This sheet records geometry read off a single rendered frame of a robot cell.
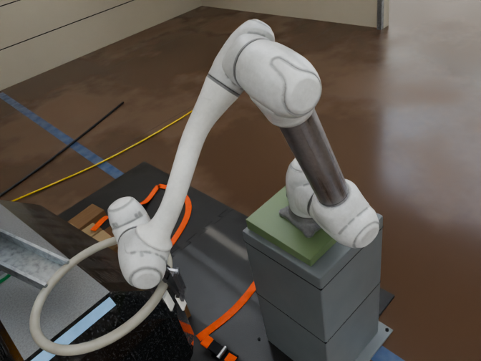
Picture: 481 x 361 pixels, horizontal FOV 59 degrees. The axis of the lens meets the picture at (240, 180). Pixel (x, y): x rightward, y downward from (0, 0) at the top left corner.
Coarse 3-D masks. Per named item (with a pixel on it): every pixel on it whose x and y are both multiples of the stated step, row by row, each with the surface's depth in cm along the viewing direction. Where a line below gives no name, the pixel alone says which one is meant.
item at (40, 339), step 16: (112, 240) 157; (80, 256) 155; (64, 272) 151; (48, 288) 145; (160, 288) 129; (32, 320) 133; (128, 320) 122; (32, 336) 128; (112, 336) 119; (64, 352) 120; (80, 352) 119
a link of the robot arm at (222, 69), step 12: (252, 24) 103; (264, 24) 104; (240, 36) 102; (252, 36) 101; (264, 36) 103; (228, 48) 104; (240, 48) 99; (216, 60) 106; (228, 60) 102; (216, 72) 106; (228, 72) 103; (228, 84) 105
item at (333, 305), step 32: (256, 256) 174; (288, 256) 156; (352, 256) 157; (256, 288) 192; (288, 288) 167; (320, 288) 149; (352, 288) 168; (288, 320) 184; (320, 320) 162; (352, 320) 181; (288, 352) 205; (320, 352) 178; (352, 352) 195
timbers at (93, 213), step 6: (84, 210) 321; (90, 210) 320; (96, 210) 319; (102, 210) 317; (78, 216) 316; (84, 216) 315; (90, 216) 314; (96, 216) 313; (102, 216) 318; (72, 222) 312; (78, 222) 311; (84, 222) 309; (90, 222) 311; (96, 222) 315; (108, 228) 297
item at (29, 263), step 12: (0, 228) 161; (0, 240) 162; (12, 240) 160; (24, 240) 158; (0, 252) 158; (12, 252) 159; (24, 252) 159; (36, 252) 158; (48, 252) 154; (0, 264) 150; (12, 264) 155; (24, 264) 155; (36, 264) 155; (48, 264) 155; (60, 264) 155; (24, 276) 147; (36, 276) 151; (48, 276) 152
